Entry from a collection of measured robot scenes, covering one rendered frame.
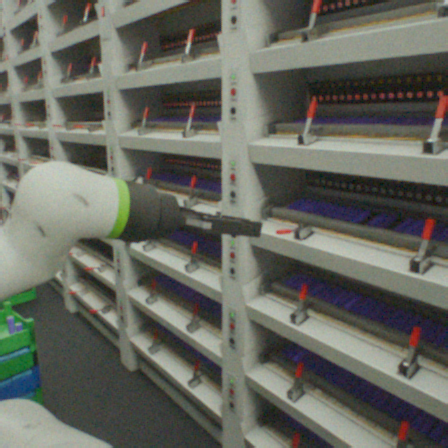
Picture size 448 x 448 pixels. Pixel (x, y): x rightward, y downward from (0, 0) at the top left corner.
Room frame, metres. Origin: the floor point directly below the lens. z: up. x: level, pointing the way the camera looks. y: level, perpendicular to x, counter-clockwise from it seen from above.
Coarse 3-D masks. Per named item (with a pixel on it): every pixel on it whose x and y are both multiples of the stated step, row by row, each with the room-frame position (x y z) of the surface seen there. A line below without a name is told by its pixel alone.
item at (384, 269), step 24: (288, 192) 1.10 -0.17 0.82; (312, 192) 1.08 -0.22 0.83; (336, 192) 1.02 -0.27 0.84; (264, 216) 1.03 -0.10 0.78; (264, 240) 0.97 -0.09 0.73; (288, 240) 0.91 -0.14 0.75; (312, 240) 0.88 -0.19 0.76; (336, 240) 0.86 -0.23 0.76; (360, 240) 0.84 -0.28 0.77; (312, 264) 0.87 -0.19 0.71; (336, 264) 0.81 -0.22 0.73; (360, 264) 0.76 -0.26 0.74; (384, 264) 0.73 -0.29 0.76; (408, 264) 0.72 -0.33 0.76; (408, 288) 0.69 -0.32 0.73; (432, 288) 0.66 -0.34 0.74
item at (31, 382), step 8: (32, 368) 1.22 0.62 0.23; (32, 376) 1.21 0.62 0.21; (40, 376) 1.23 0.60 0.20; (16, 384) 1.17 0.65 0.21; (24, 384) 1.19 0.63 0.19; (32, 384) 1.21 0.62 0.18; (40, 384) 1.22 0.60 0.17; (0, 392) 1.14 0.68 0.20; (8, 392) 1.15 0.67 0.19; (16, 392) 1.17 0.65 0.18; (24, 392) 1.19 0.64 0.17; (0, 400) 1.13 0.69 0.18
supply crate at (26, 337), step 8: (8, 304) 1.34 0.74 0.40; (0, 312) 1.34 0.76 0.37; (8, 312) 1.34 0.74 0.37; (0, 320) 1.34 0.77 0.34; (16, 320) 1.32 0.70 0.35; (24, 320) 1.27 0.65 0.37; (32, 320) 1.23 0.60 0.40; (0, 328) 1.31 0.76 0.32; (24, 328) 1.28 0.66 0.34; (32, 328) 1.22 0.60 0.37; (0, 336) 1.26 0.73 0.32; (8, 336) 1.17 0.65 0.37; (16, 336) 1.19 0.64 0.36; (24, 336) 1.20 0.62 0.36; (32, 336) 1.22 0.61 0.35; (0, 344) 1.15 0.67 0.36; (8, 344) 1.17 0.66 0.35; (16, 344) 1.18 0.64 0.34; (24, 344) 1.20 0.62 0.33; (0, 352) 1.15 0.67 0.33; (8, 352) 1.16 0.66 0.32
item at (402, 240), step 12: (276, 216) 1.01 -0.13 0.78; (288, 216) 0.99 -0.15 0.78; (300, 216) 0.96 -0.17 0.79; (312, 216) 0.94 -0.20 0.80; (324, 216) 0.93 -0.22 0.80; (324, 228) 0.91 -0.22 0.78; (336, 228) 0.89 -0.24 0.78; (348, 228) 0.86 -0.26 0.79; (360, 228) 0.84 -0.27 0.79; (372, 228) 0.83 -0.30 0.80; (372, 240) 0.82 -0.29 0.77; (384, 240) 0.80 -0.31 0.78; (396, 240) 0.78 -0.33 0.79; (408, 240) 0.76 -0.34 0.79; (420, 240) 0.75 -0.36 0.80; (432, 240) 0.74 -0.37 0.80; (432, 252) 0.73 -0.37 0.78; (444, 252) 0.71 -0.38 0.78
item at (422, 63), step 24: (216, 0) 1.43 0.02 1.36; (168, 24) 1.65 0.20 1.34; (192, 24) 1.53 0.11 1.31; (312, 72) 1.13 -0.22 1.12; (336, 72) 1.07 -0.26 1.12; (360, 72) 1.02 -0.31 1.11; (384, 72) 0.97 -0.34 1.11; (408, 72) 0.93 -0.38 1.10; (432, 72) 0.89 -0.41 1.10; (168, 168) 1.68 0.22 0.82
